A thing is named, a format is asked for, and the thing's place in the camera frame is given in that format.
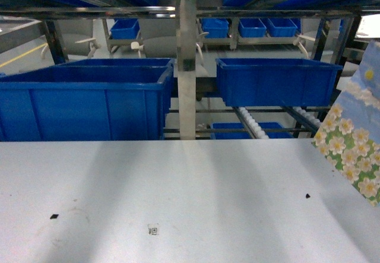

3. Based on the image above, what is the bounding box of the small QR code sticker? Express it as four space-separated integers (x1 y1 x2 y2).
147 223 160 236

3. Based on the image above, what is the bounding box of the large blue crate behind table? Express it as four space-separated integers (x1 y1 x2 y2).
1 66 173 141

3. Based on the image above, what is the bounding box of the blue crate on rollers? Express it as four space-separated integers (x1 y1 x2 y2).
216 58 342 107

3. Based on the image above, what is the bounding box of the flower gift bag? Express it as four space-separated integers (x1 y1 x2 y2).
312 41 379 207

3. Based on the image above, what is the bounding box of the steel centre post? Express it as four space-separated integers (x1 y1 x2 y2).
175 0 197 140

